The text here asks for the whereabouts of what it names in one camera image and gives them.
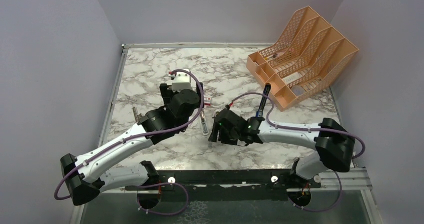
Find metal stapler magazine rail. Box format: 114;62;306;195
132;106;140;123

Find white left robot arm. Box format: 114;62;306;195
54;82;205;206

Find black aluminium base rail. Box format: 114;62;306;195
125;168;374;203

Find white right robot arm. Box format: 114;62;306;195
208;109;355;187

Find peach plastic desk organizer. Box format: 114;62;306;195
246;6;359;111

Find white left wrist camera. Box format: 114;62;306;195
168;72;193;92

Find red white staple box sleeve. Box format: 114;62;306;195
204;96;212;106

